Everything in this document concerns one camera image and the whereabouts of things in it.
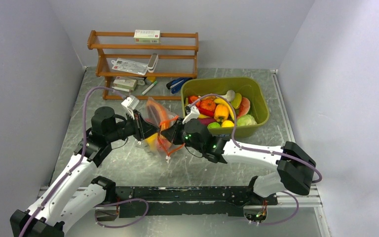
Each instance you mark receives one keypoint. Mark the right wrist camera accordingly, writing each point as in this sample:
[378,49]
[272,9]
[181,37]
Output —
[192,113]

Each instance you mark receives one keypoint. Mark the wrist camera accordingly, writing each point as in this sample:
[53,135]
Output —
[129,104]
[192,113]

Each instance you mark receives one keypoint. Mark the yellow green starfruit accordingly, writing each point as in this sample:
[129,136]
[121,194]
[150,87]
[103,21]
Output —
[236,101]

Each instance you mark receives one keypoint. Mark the watermelon slice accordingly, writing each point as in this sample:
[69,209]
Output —
[244,107]

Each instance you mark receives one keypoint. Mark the orange bell pepper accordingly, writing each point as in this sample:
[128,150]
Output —
[221,113]

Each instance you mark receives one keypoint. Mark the blue stapler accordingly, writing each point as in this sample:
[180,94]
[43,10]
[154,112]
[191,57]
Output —
[175,85]

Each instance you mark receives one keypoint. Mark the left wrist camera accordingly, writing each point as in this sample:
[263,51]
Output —
[129,104]

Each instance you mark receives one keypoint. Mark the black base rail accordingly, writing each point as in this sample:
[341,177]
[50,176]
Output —
[168,201]

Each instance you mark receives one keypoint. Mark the green cabbage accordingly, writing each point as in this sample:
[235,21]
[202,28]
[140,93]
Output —
[246,120]

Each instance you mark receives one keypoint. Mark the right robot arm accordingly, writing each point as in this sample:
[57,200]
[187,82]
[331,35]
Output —
[292,169]

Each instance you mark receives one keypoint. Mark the clear zip top bag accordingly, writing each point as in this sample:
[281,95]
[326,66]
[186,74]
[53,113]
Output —
[165,148]

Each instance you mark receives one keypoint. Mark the packaged item on shelf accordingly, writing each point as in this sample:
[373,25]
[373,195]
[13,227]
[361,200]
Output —
[129,66]

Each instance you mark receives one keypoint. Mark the wooden shelf rack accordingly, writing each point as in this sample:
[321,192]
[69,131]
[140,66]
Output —
[177,54]

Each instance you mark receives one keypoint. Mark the red chili pepper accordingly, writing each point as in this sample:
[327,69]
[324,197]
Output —
[202,111]

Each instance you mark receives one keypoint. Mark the yellow lemon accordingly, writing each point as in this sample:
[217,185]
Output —
[227,123]

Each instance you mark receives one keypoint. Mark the green lime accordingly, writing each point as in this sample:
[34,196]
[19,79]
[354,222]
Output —
[214,125]

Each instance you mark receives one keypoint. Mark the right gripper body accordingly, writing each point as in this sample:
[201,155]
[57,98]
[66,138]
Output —
[179,136]

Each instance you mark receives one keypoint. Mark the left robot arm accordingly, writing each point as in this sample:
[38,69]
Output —
[55,211]

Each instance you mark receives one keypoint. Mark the papaya slice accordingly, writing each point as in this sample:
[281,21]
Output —
[159,115]

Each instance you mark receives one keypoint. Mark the white box lower shelf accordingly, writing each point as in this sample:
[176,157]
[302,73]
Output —
[125,83]

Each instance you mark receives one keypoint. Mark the white red box on shelf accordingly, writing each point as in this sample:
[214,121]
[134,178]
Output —
[147,36]

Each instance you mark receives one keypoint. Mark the white marker pen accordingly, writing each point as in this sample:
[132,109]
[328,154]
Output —
[149,88]

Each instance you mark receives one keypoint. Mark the yellow bell pepper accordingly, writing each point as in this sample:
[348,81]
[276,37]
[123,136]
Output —
[152,142]

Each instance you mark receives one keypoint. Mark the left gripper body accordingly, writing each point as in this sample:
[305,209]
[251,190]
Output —
[123,129]

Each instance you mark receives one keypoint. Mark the olive green plastic bin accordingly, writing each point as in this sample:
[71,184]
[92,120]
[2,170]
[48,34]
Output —
[246,86]

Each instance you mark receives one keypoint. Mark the small orange tangerine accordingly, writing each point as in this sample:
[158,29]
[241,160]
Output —
[193,99]

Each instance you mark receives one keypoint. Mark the white case on shelf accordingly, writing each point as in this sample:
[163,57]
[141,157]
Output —
[152,63]

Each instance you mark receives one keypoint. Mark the purple sweet potato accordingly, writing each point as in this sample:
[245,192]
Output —
[206,121]

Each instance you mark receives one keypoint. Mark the orange mini pumpkin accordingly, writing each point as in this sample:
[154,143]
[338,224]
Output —
[208,105]

